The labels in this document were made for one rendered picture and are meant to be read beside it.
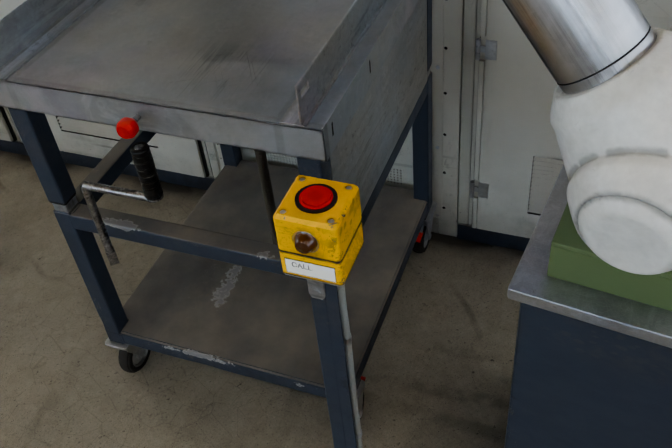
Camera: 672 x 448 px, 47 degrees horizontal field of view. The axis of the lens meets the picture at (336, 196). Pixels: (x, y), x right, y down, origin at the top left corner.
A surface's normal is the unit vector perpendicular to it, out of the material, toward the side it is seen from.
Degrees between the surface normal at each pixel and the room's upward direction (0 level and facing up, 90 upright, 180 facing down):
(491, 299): 0
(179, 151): 90
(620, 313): 0
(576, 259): 90
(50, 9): 90
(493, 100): 90
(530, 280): 0
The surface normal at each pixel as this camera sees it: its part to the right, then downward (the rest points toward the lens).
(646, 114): -0.25, 0.04
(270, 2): -0.08, -0.75
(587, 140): -0.75, 0.43
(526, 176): -0.35, 0.64
